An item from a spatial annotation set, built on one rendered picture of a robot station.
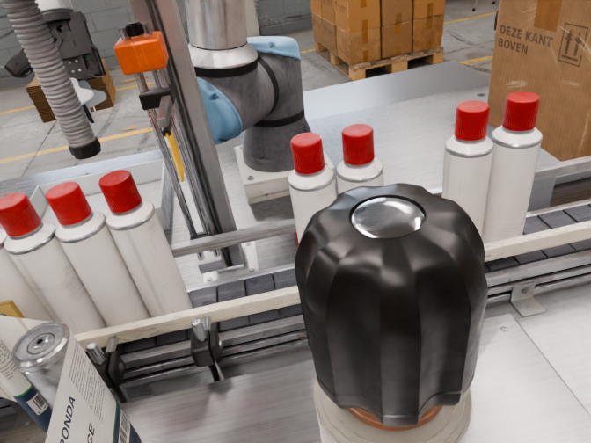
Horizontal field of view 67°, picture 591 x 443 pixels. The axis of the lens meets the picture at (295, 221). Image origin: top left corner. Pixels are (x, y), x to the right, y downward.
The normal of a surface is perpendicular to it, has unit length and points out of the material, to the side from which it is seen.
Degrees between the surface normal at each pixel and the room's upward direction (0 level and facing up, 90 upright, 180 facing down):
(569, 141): 90
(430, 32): 90
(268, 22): 90
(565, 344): 0
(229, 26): 98
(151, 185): 0
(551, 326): 0
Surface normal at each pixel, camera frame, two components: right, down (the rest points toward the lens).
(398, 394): -0.07, 0.59
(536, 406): -0.14, -0.80
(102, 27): 0.22, 0.54
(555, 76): -0.95, 0.28
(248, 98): 0.76, 0.39
